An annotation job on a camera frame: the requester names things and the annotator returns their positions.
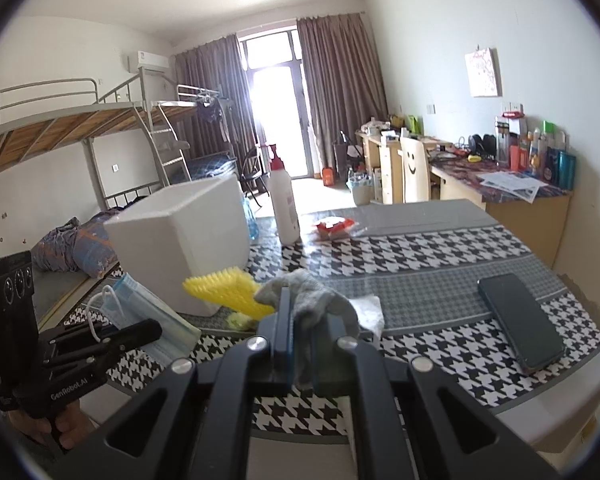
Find yellow foam net sleeve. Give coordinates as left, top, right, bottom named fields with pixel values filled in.
left=183, top=268, right=275, bottom=321

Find grey sock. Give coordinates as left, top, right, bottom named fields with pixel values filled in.
left=253, top=269, right=360, bottom=390

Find blue face mask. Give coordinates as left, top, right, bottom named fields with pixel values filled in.
left=84, top=273, right=201, bottom=366

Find green tissue packet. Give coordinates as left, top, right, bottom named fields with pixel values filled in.
left=226, top=312, right=259, bottom=332

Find white paper tissue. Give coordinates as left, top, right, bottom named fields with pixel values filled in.
left=350, top=295, right=385, bottom=340

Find person's left hand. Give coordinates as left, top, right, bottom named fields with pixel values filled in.
left=7, top=401, right=96, bottom=450

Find blue plaid duvet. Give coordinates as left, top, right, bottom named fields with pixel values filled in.
left=31, top=209, right=120, bottom=278

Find blue water jug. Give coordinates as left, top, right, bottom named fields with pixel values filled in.
left=242, top=197, right=260, bottom=242

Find white spray bottle red top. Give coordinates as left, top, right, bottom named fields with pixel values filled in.
left=268, top=144, right=300, bottom=245

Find white styrofoam box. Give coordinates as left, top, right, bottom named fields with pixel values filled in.
left=104, top=174, right=250, bottom=318

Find red snack packet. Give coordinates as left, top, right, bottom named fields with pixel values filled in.
left=315, top=217, right=358, bottom=240

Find houndstooth table cloth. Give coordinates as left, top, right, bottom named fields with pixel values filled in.
left=61, top=198, right=600, bottom=438

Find black smartphone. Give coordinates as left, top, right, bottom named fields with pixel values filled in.
left=477, top=273, right=565, bottom=375

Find black folding chair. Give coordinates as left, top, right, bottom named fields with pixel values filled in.
left=239, top=145, right=270, bottom=206

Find metal bunk bed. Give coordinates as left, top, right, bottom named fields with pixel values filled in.
left=0, top=70, right=211, bottom=208

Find wooden smiley chair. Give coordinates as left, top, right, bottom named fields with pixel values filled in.
left=400, top=136, right=431, bottom=203

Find wooden desk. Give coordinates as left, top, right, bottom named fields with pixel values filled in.
left=356, top=131, right=571, bottom=268

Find right brown curtain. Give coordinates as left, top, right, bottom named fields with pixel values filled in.
left=297, top=13, right=389, bottom=168

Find brown curtain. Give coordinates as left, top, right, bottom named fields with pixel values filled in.
left=297, top=13, right=389, bottom=168
left=174, top=34, right=257, bottom=164

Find white papers on desk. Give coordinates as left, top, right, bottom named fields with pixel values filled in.
left=477, top=171, right=545, bottom=204

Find left brown curtain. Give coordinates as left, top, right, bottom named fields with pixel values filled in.
left=174, top=34, right=257, bottom=164

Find white air conditioner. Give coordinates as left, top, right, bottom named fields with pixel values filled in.
left=128, top=51, right=170, bottom=74

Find teal bottles on desk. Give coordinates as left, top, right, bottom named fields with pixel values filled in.
left=543, top=148, right=577, bottom=191

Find pink anime poster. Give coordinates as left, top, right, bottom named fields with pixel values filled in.
left=465, top=48, right=502, bottom=98

